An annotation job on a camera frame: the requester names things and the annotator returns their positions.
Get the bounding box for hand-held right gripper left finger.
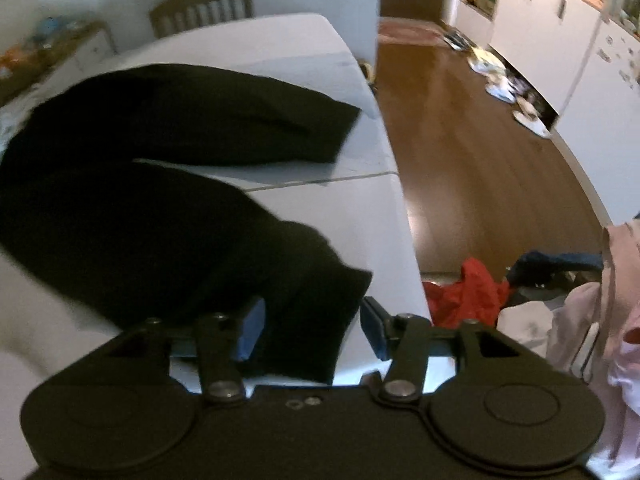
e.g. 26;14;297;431
107;297;266;403

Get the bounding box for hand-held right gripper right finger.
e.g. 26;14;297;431
361;297;531;406

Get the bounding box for black pants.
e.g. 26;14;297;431
0;62;374;386

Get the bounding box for red cloth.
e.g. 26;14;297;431
422;257;511;329

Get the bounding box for white cloth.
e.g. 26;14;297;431
497;300;569;362

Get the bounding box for blue cloth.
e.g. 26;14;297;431
507;250;606;286

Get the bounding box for pink cloth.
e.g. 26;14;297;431
546;217;640;467

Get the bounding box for red patterned rug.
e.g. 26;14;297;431
377;16;454;47

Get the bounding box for white cabinet with peeled doors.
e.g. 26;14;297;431
550;10;640;227

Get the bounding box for wooden side cabinet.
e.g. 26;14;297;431
0;19;119;107

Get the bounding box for narrow white cabinet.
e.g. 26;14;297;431
487;0;602;67

